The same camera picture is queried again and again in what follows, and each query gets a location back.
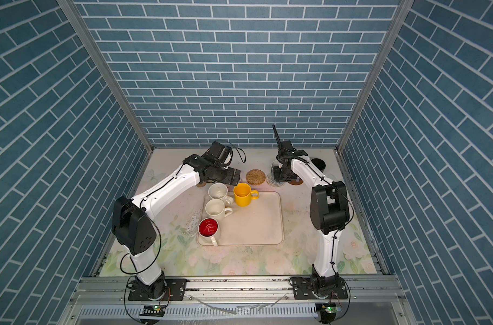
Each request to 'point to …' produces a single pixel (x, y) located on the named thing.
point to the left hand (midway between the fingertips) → (235, 177)
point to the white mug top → (219, 191)
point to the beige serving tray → (261, 223)
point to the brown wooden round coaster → (294, 182)
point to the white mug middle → (215, 208)
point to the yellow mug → (243, 194)
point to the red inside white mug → (208, 228)
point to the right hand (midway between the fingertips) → (282, 178)
